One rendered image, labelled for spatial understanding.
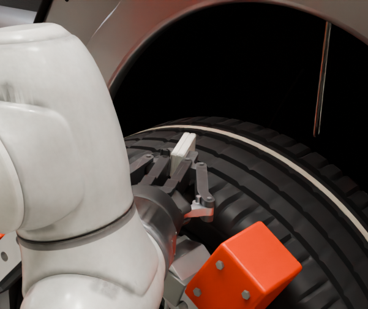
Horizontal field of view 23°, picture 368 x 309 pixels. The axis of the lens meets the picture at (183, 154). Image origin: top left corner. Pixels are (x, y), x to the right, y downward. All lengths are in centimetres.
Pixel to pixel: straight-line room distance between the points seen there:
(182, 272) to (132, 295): 25
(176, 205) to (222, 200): 11
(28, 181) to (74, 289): 10
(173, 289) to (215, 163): 19
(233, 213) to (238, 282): 12
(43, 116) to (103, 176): 7
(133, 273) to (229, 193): 33
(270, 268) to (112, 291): 26
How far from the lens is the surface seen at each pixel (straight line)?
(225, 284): 92
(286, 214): 104
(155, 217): 83
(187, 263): 98
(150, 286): 76
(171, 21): 146
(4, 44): 68
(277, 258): 94
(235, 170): 108
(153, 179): 95
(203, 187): 95
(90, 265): 71
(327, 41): 162
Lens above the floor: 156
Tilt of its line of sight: 20 degrees down
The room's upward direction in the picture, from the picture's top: straight up
